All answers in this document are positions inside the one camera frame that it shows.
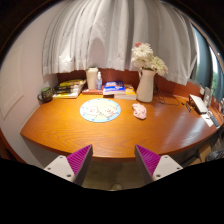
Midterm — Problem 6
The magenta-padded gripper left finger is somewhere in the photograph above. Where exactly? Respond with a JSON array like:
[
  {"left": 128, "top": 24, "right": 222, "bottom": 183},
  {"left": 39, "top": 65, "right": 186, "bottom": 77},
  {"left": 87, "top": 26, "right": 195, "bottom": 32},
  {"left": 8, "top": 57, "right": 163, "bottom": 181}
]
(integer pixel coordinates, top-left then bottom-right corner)
[{"left": 43, "top": 143, "right": 94, "bottom": 187}]

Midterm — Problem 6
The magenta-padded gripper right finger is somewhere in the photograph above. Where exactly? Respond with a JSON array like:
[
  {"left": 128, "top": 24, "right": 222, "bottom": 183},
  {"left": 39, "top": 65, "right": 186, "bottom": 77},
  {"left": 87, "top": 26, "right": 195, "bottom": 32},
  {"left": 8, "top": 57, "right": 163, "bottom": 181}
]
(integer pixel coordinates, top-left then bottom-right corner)
[{"left": 134, "top": 144, "right": 184, "bottom": 186}]

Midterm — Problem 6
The pink computer mouse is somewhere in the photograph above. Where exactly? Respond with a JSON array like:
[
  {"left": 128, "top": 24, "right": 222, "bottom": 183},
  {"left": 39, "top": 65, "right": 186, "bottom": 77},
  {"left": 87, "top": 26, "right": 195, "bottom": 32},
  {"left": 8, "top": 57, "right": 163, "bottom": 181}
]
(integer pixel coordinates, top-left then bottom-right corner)
[{"left": 131, "top": 102, "right": 148, "bottom": 120}]

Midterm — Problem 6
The round blue cartoon mouse pad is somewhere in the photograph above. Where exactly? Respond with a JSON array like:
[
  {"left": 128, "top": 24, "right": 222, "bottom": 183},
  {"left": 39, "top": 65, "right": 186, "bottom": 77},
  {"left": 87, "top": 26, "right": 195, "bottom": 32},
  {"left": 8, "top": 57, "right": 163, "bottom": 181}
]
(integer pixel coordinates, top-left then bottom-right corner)
[{"left": 79, "top": 97, "right": 122, "bottom": 124}]

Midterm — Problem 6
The black pen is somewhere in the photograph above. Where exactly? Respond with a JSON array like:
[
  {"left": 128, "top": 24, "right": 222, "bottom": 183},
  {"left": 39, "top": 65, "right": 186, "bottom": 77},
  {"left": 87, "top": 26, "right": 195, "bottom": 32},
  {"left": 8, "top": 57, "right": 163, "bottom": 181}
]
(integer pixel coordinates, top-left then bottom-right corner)
[{"left": 182, "top": 102, "right": 193, "bottom": 113}]

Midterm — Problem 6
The white laptop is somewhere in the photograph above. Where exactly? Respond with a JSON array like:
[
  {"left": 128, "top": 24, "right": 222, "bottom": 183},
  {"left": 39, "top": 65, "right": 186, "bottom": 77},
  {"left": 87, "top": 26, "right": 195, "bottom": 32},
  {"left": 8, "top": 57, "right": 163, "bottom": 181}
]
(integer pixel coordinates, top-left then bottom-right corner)
[{"left": 188, "top": 94, "right": 209, "bottom": 115}]

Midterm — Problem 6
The dark green mug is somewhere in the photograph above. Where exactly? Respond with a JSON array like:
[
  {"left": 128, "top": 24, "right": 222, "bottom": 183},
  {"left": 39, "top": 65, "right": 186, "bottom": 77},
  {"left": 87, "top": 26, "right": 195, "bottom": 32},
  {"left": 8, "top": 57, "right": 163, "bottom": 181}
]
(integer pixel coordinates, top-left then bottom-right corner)
[{"left": 37, "top": 86, "right": 54, "bottom": 104}]

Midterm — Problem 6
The red-brown book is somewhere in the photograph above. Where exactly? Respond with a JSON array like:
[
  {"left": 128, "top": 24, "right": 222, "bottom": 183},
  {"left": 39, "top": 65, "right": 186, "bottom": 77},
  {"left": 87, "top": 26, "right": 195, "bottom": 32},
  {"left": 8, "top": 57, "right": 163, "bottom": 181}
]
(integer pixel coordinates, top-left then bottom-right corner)
[{"left": 81, "top": 88, "right": 104, "bottom": 96}]

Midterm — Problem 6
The white ceramic jug vase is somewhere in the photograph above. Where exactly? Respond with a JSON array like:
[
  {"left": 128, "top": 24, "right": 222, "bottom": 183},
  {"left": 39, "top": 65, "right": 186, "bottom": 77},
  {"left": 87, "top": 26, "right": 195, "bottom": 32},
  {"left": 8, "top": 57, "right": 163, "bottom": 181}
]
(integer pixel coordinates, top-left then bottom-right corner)
[{"left": 135, "top": 67, "right": 157, "bottom": 103}]

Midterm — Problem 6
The small clear spray bottle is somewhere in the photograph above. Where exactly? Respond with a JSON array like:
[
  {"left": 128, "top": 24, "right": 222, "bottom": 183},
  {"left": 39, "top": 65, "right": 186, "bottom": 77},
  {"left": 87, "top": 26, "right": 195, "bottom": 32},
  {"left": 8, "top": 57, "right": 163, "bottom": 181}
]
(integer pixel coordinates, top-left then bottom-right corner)
[{"left": 95, "top": 71, "right": 103, "bottom": 91}]

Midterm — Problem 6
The cream lidded tumbler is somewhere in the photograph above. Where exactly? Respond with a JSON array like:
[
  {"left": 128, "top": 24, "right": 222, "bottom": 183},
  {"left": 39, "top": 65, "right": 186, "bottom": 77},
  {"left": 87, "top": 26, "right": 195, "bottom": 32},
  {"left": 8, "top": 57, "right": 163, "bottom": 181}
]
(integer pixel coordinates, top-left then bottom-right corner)
[{"left": 85, "top": 66, "right": 100, "bottom": 90}]

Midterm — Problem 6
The window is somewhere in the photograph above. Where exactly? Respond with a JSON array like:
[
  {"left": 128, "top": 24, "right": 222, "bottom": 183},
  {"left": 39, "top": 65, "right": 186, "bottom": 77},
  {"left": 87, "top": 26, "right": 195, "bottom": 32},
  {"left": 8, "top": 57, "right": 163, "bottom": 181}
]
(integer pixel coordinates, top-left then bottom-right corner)
[{"left": 191, "top": 26, "right": 224, "bottom": 101}]

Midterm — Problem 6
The white artificial flower bunch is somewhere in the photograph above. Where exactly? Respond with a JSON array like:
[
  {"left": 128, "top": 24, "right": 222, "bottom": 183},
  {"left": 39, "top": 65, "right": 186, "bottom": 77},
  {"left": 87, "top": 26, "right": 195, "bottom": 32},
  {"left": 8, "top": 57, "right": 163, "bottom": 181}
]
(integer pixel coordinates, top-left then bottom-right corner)
[{"left": 130, "top": 41, "right": 169, "bottom": 77}]

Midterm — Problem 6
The white curtain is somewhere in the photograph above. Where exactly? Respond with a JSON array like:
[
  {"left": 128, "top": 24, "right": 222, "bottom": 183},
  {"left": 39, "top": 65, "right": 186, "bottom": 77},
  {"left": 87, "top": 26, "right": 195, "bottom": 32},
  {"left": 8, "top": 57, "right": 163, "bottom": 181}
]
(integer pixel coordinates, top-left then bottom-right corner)
[{"left": 41, "top": 0, "right": 199, "bottom": 86}]

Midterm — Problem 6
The black cable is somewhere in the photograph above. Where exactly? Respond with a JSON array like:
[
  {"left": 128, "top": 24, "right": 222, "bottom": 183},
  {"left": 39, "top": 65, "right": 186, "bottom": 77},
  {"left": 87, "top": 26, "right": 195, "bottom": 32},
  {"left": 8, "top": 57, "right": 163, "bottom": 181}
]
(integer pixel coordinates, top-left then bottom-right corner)
[{"left": 153, "top": 75, "right": 183, "bottom": 107}]

